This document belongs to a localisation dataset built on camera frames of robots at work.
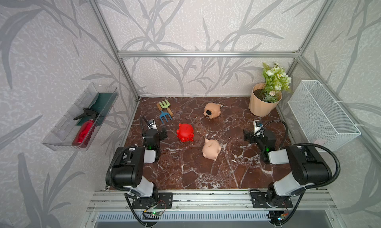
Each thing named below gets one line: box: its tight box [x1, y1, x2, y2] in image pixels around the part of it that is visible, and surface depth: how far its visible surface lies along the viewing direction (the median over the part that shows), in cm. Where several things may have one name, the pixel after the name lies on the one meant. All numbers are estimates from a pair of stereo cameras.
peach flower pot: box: [249, 82, 283, 117], surface depth 101 cm
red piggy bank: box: [176, 123, 194, 143], surface depth 93 cm
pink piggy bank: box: [202, 138, 222, 162], surface depth 86 cm
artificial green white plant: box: [258, 62, 293, 104], surface depth 96 cm
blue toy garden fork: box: [159, 110, 173, 124], surface depth 110 cm
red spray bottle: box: [71, 119, 98, 149], surface depth 60 cm
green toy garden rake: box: [159, 99, 174, 117], surface depth 118 cm
